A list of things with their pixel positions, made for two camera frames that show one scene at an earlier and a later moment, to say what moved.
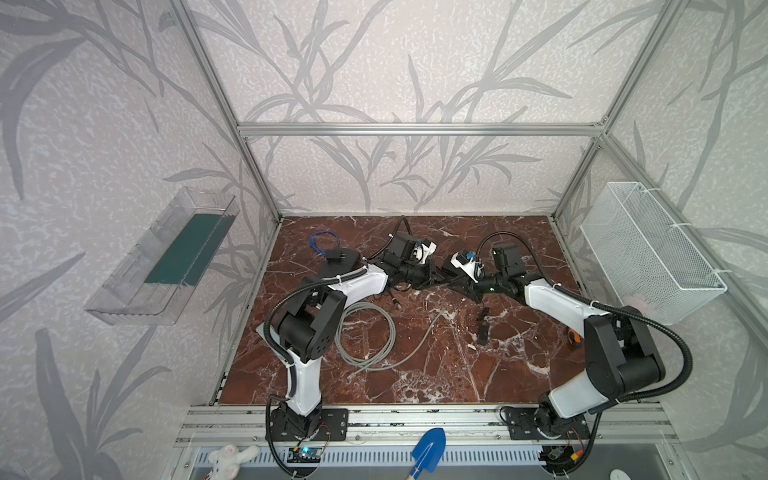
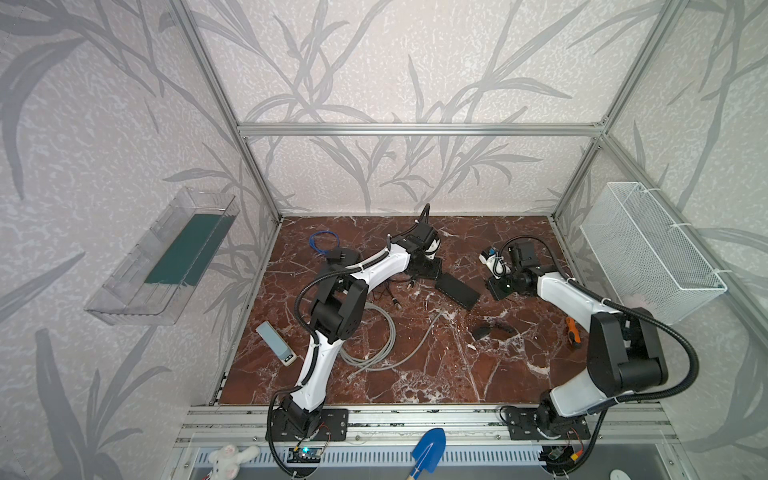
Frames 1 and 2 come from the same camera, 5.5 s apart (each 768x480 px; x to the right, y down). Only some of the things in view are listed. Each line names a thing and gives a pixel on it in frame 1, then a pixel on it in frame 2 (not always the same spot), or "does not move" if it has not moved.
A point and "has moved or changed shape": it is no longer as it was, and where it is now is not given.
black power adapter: x=483 y=334 has moved or changed shape
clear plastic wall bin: x=154 y=271 does not move
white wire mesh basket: x=647 y=262 does not move
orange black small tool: x=575 y=337 does not move
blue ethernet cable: x=311 y=244 does not move
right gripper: x=466 y=280 to x=498 y=283
